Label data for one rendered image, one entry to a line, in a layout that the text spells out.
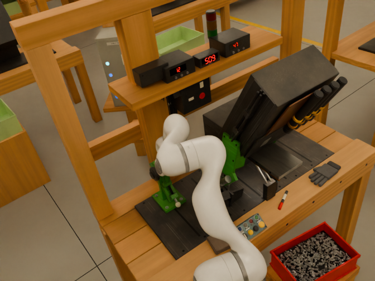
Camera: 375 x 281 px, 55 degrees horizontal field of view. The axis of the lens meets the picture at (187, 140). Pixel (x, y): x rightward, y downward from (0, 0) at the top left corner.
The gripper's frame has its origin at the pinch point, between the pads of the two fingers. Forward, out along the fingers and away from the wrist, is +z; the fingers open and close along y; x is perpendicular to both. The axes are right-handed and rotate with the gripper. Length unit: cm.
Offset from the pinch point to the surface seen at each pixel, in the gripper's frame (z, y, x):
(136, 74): -32, 41, -9
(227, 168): 4.2, -10.1, 0.0
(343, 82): 30, 6, -57
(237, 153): 4.5, -4.9, -10.7
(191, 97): -5.4, 27.2, -4.9
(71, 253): -46, -29, 163
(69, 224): -38, -7, 181
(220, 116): 14.5, 17.1, 4.6
